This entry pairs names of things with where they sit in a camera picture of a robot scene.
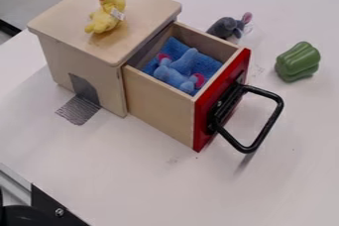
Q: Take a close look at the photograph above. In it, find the blue plush doll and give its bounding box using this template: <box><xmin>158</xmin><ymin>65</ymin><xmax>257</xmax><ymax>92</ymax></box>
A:
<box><xmin>152</xmin><ymin>48</ymin><xmax>207</xmax><ymax>94</ymax></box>

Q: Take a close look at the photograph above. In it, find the drawer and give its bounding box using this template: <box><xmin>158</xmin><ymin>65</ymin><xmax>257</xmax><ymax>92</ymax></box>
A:
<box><xmin>120</xmin><ymin>21</ymin><xmax>286</xmax><ymax>155</ymax></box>

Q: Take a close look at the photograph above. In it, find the yellow plush duck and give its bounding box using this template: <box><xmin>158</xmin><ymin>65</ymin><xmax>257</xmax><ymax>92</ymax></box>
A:
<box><xmin>83</xmin><ymin>0</ymin><xmax>128</xmax><ymax>35</ymax></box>

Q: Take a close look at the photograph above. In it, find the cabinet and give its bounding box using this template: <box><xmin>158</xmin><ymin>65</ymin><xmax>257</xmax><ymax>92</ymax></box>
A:
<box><xmin>26</xmin><ymin>0</ymin><xmax>184</xmax><ymax>119</ymax></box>

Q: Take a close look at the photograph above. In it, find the grey plush mouse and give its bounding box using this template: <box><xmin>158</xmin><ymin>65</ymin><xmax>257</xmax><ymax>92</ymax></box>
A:
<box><xmin>205</xmin><ymin>11</ymin><xmax>255</xmax><ymax>42</ymax></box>

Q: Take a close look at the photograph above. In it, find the blue cloth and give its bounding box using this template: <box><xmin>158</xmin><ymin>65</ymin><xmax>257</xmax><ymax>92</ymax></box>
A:
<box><xmin>141</xmin><ymin>36</ymin><xmax>226</xmax><ymax>97</ymax></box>

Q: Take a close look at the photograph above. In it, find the green toy pepper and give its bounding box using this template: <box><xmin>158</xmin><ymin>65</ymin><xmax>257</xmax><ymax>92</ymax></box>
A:
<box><xmin>274</xmin><ymin>41</ymin><xmax>322</xmax><ymax>83</ymax></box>

